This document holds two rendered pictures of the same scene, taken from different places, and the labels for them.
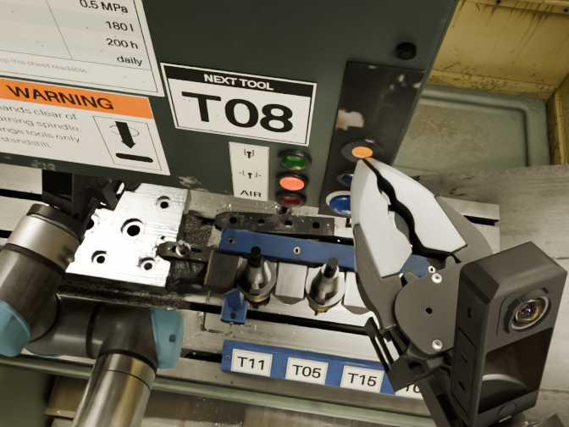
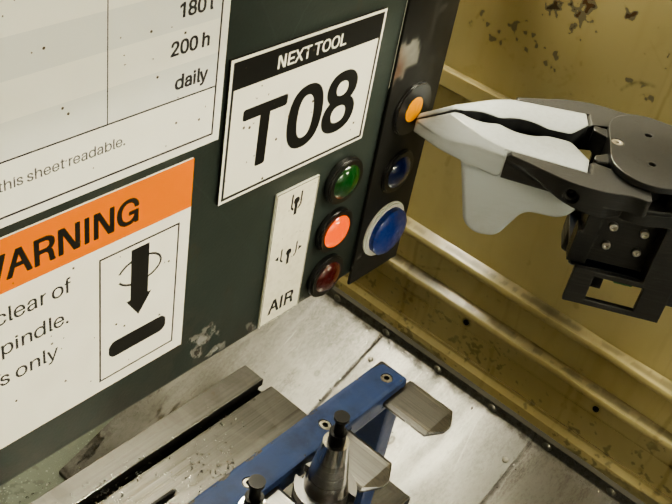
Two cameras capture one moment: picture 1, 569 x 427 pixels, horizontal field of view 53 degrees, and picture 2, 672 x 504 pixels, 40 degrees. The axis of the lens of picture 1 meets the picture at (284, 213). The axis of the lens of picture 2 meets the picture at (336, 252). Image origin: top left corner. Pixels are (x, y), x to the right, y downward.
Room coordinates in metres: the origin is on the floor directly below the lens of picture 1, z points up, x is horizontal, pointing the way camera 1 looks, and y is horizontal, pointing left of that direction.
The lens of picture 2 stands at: (0.02, 0.33, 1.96)
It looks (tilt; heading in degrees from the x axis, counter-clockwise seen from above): 38 degrees down; 301
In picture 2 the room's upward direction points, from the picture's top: 11 degrees clockwise
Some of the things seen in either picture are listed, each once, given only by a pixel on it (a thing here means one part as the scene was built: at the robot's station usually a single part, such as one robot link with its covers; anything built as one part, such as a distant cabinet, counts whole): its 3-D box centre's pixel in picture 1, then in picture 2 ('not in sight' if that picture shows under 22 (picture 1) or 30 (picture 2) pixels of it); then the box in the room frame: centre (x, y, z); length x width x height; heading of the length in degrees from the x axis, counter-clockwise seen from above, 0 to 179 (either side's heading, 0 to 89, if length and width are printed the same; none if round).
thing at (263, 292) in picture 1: (256, 278); not in sight; (0.30, 0.04, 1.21); 0.06 x 0.06 x 0.03
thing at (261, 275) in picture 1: (256, 268); not in sight; (0.30, 0.04, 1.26); 0.04 x 0.04 x 0.07
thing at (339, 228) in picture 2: (291, 182); (335, 230); (0.23, 0.00, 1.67); 0.02 x 0.01 x 0.02; 86
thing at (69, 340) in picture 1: (55, 324); not in sight; (0.18, 0.29, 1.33); 0.11 x 0.08 x 0.11; 87
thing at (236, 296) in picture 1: (233, 276); not in sight; (0.36, 0.09, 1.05); 0.10 x 0.05 x 0.30; 176
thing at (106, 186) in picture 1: (80, 190); not in sight; (0.33, 0.26, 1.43); 0.12 x 0.08 x 0.09; 164
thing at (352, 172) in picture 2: (294, 162); (345, 181); (0.23, 0.00, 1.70); 0.02 x 0.01 x 0.02; 86
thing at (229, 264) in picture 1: (223, 274); not in sight; (0.31, 0.09, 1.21); 0.07 x 0.05 x 0.01; 176
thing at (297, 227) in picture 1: (274, 229); not in sight; (0.52, 0.02, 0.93); 0.26 x 0.05 x 0.06; 91
